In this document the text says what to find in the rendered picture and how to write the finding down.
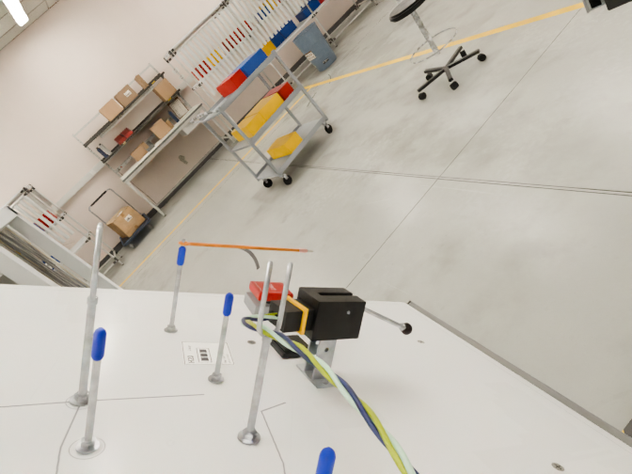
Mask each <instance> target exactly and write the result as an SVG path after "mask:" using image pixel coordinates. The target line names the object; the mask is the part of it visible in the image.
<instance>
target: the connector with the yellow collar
mask: <svg viewBox="0 0 632 474"><path fill-rule="evenodd" d="M294 300H295V301H297V302H298V303H300V304H301V305H303V306H304V307H306V308H308V317H307V322H306V327H305V331H306V330H310V329H311V325H312V320H313V315H314V310H315V308H313V307H312V306H310V305H309V304H308V303H307V302H305V301H304V300H303V299H294ZM280 302H281V300H271V301H270V307H269V312H268V313H277V314H275V316H276V317H278V313H279V307H280ZM302 315H303V310H301V309H300V308H298V307H297V306H295V305H294V304H292V303H291V302H289V301H288V300H286V306H285V310H284V316H283V321H282V326H281V328H280V331H281V332H282V333H289V332H297V331H300V325H301V321H302ZM269 322H270V323H271V324H273V325H274V326H277V320H276V319H273V320H269Z"/></svg>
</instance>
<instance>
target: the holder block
mask: <svg viewBox="0 0 632 474"><path fill-rule="evenodd" d="M297 299H303V300H304V301H305V302H307V303H308V304H309V305H310V306H312V307H313V308H315V310H314V315H313V320H312V325H311V329H310V330H306V331H305V333H304V335H305V336H306V337H307V338H308V339H310V340H311V341H318V340H348V339H358V337H359V332H360V327H361V324H362V319H363V315H364V310H365V307H366V301H364V300H363V299H361V298H359V297H358V296H356V295H353V294H352V293H351V292H349V291H348V290H346V289H344V288H320V287H299V290H298V294H297ZM348 310H349V311H350V314H347V311H348Z"/></svg>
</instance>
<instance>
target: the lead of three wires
mask: <svg viewBox="0 0 632 474"><path fill-rule="evenodd" d="M275 314H277V313H267V314H264V316H263V321H269V320H273V319H276V320H277V317H276V316H275ZM258 316H259V314H254V315H248V316H245V317H243V318H242V320H241V321H240V323H241V325H242V326H244V327H246V328H248V329H250V330H252V331H255V332H258V331H257V324H255V323H253V322H257V321H258ZM269 329H271V328H270V327H268V326H267V325H264V324H263V325H262V330H263V331H262V334H263V335H265V336H266V337H268V335H269V334H270V333H269V332H268V330H269ZM268 338H269V337H268Z"/></svg>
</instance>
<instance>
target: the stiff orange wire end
mask: <svg viewBox="0 0 632 474"><path fill-rule="evenodd" d="M179 245H192V246H209V247H225V248H242V249H259V250H275V251H292V252H299V253H307V252H313V250H307V249H306V248H299V249H298V248H282V247H267V246H252V245H221V244H206V243H191V242H184V243H183V242H182V241H179Z"/></svg>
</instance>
